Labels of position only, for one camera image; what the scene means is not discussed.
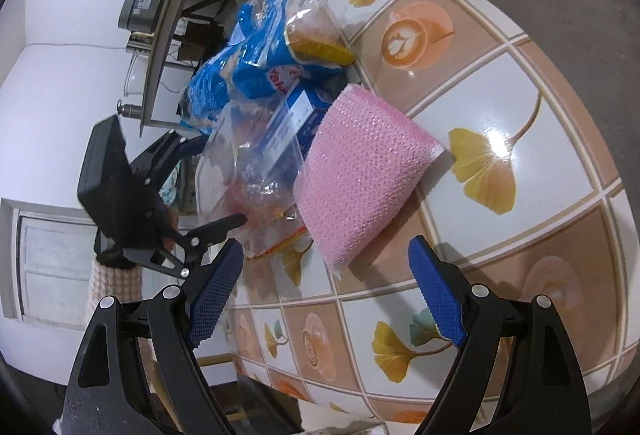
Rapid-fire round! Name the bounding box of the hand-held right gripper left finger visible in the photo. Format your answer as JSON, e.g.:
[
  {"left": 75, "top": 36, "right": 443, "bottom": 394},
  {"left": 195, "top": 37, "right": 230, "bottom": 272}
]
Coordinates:
[{"left": 60, "top": 237, "right": 245, "bottom": 435}]

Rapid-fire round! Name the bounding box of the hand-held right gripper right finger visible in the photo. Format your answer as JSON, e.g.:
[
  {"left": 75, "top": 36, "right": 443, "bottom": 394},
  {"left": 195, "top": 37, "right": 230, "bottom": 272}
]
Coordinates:
[{"left": 407, "top": 235, "right": 593, "bottom": 435}]

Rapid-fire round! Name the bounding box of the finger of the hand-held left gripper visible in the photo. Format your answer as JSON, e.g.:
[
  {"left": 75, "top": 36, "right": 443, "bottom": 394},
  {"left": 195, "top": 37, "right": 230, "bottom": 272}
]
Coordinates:
[
  {"left": 150, "top": 214, "right": 248, "bottom": 278},
  {"left": 127, "top": 129, "right": 208, "bottom": 193}
]

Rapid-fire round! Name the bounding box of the clear plastic bag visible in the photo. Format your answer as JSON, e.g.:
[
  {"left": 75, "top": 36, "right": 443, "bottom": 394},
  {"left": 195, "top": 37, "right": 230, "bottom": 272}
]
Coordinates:
[{"left": 195, "top": 100, "right": 313, "bottom": 262}]

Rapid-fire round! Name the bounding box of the blue plastic bag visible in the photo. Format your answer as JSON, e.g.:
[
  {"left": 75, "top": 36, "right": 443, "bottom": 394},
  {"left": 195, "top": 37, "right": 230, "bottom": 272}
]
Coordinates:
[{"left": 181, "top": 0, "right": 346, "bottom": 136}]

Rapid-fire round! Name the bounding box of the pink bubble wrap pouch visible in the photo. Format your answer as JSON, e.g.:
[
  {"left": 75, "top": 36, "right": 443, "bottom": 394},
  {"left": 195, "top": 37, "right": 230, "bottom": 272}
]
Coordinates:
[{"left": 292, "top": 84, "right": 446, "bottom": 277}]

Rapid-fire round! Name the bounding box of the blue cardboard box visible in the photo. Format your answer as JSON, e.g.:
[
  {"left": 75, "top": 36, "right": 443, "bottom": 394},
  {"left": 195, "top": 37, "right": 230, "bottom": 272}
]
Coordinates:
[{"left": 265, "top": 85, "right": 341, "bottom": 156}]

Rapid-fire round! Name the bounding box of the clear plastic bowl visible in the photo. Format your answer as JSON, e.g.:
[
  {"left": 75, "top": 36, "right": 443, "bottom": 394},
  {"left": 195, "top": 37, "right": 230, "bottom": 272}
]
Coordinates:
[{"left": 121, "top": 52, "right": 151, "bottom": 101}]

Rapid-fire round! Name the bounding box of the grey metal container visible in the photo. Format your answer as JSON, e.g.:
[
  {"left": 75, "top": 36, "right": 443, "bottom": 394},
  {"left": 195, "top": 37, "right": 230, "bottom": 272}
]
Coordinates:
[{"left": 126, "top": 31, "right": 156, "bottom": 53}]

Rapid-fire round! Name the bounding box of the grey rice cooker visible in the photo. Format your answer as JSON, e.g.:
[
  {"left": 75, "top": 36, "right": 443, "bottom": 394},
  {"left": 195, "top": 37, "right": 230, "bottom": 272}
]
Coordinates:
[{"left": 118, "top": 0, "right": 172, "bottom": 35}]

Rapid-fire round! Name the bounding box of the tile patterned tablecloth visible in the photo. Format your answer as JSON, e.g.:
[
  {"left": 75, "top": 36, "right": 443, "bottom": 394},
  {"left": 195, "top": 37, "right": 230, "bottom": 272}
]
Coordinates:
[{"left": 220, "top": 0, "right": 626, "bottom": 431}]

